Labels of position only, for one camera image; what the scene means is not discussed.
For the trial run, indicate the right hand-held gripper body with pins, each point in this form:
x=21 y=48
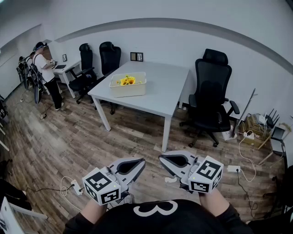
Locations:
x=206 y=173

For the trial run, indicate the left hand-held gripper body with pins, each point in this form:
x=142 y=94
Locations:
x=100 y=182

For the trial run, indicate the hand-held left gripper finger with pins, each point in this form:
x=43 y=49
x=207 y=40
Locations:
x=137 y=172
x=117 y=162

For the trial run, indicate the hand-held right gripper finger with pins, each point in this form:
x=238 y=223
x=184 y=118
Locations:
x=186 y=155
x=176 y=171

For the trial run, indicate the cream plastic basket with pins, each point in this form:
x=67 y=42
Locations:
x=128 y=91

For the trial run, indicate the yellow sunflower bouquet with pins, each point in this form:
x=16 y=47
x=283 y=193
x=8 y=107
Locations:
x=128 y=81

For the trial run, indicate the person's left forearm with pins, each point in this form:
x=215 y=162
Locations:
x=93 y=211

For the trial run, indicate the person's right forearm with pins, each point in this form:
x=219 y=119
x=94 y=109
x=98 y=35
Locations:
x=213 y=202

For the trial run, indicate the white power strip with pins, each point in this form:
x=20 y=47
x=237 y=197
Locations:
x=233 y=168
x=76 y=187
x=249 y=136

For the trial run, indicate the person's grey shoe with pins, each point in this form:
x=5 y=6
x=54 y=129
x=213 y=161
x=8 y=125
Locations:
x=128 y=198

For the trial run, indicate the person's black printed shirt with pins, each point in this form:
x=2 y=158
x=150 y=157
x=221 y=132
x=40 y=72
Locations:
x=160 y=221

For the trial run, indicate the wooden stick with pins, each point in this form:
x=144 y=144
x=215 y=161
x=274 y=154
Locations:
x=265 y=149

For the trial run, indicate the black mesh office chair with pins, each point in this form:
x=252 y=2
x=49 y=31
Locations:
x=110 y=57
x=86 y=59
x=213 y=91

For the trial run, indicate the thin grey leaning board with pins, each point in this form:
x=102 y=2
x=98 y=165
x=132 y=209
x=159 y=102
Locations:
x=243 y=114

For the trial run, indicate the small white router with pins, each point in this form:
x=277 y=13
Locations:
x=262 y=119

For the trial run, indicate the black router with antennas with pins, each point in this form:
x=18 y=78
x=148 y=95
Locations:
x=271 y=121

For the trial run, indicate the white side desk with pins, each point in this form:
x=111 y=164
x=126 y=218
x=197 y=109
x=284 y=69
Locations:
x=68 y=67

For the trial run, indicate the black tablet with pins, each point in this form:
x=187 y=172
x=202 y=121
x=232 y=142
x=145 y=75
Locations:
x=60 y=67

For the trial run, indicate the black double picture frame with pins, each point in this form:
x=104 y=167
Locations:
x=136 y=56

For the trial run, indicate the small black picture frame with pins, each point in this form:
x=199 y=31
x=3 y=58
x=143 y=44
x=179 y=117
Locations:
x=64 y=58

